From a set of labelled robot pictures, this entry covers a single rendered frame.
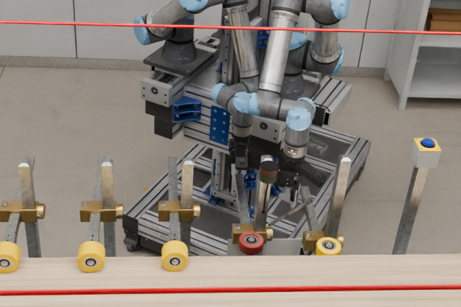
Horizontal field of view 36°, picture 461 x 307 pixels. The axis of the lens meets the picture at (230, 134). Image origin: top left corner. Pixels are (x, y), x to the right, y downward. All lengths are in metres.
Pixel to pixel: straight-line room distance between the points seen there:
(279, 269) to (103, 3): 3.04
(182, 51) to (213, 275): 1.13
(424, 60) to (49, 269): 3.69
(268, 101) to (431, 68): 3.06
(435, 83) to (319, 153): 1.40
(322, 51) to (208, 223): 1.17
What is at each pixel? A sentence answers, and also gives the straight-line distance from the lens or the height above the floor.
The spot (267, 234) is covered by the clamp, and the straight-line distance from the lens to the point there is 2.43.
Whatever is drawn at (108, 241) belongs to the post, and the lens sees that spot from 2.43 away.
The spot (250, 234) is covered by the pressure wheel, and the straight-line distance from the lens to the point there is 2.35.
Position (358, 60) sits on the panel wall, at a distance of 5.23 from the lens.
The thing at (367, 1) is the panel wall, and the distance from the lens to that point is 5.04.
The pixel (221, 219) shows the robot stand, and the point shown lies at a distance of 3.47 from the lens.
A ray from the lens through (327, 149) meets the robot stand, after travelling 4.06.
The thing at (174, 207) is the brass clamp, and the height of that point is 0.97.
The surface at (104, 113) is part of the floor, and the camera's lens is 4.63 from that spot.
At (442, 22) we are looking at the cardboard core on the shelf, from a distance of 4.91.
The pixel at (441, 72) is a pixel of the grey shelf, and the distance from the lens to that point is 5.29.
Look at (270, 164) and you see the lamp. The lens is 2.22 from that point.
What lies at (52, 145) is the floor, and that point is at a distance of 4.36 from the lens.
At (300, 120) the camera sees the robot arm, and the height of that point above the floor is 1.28.
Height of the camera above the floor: 2.46
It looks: 33 degrees down
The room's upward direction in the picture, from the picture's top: 5 degrees clockwise
